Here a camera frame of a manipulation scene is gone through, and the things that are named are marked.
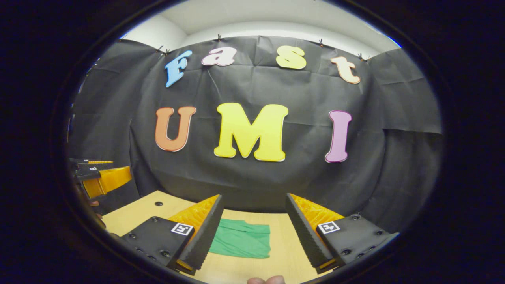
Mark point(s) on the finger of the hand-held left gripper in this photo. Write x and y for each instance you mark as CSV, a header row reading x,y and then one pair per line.
x,y
100,162
114,179

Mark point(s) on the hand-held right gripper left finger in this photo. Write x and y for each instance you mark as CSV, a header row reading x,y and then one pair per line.
x,y
207,236

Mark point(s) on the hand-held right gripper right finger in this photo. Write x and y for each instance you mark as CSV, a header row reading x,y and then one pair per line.
x,y
305,236

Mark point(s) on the green T-shirt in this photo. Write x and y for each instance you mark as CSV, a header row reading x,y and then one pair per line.
x,y
244,240

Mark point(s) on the black backdrop cloth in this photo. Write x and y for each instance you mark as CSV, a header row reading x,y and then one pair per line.
x,y
276,86

